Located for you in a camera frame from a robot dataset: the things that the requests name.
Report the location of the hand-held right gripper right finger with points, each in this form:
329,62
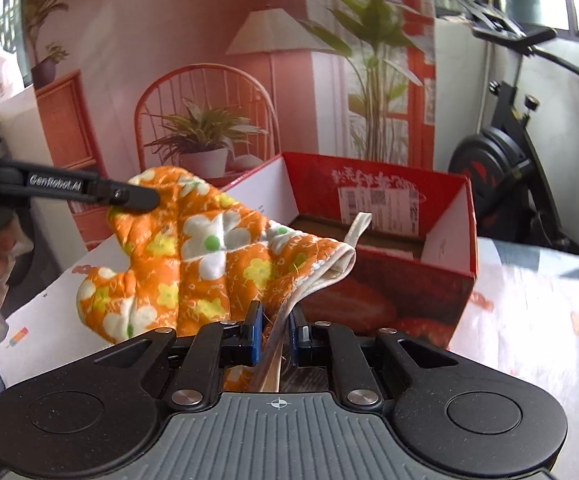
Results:
297,335

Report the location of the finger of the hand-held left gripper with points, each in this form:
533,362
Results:
129,194

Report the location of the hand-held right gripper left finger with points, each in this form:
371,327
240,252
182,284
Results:
253,332

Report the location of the orange floral oven mitt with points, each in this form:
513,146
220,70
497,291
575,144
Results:
194,260

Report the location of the red cardboard box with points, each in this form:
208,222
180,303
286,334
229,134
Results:
314,185

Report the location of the white plastic bottle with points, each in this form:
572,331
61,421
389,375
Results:
4,72

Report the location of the white printed mat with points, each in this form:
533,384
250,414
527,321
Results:
34,310

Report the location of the black exercise bike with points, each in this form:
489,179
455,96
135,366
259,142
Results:
489,160

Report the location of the wall poster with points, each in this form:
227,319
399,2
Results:
119,60

